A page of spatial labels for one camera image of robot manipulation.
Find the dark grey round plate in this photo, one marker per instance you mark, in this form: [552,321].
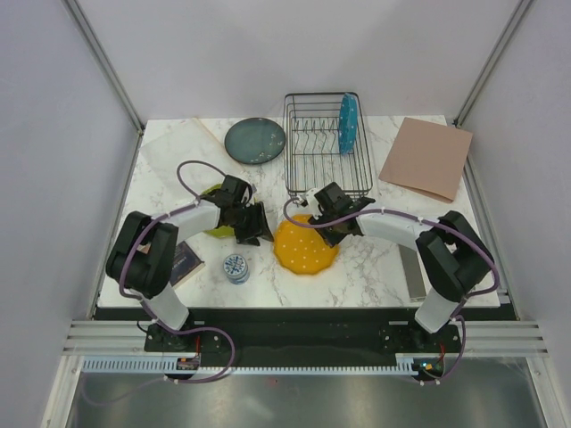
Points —
[255,141]

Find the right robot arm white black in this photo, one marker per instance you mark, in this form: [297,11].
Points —
[455,259]

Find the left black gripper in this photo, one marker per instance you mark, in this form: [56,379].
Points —
[258,228]

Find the green polka dot plate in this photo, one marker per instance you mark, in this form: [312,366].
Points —
[220,232]

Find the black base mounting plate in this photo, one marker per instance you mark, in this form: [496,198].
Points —
[314,337]

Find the orange polka dot plate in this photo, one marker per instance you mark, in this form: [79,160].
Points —
[302,250]

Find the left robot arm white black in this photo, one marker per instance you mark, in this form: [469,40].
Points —
[143,256]

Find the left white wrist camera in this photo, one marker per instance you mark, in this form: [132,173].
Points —
[249,192]

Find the black wire dish rack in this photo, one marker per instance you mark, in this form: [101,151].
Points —
[312,158]

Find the white slotted cable duct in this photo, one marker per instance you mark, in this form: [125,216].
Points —
[183,366]

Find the grey metal bar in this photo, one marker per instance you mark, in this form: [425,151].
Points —
[413,274]

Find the blue polka dot plate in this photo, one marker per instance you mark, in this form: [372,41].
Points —
[347,123]

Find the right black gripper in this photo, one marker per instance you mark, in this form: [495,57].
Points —
[331,239]

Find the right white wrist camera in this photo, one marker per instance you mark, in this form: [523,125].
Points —
[309,200]

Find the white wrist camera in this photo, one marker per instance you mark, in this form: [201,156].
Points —
[309,200]
[249,192]

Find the blue white ceramic cup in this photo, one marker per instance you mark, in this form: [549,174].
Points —
[236,269]

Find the dark hardcover book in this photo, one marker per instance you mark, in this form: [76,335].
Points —
[185,264]

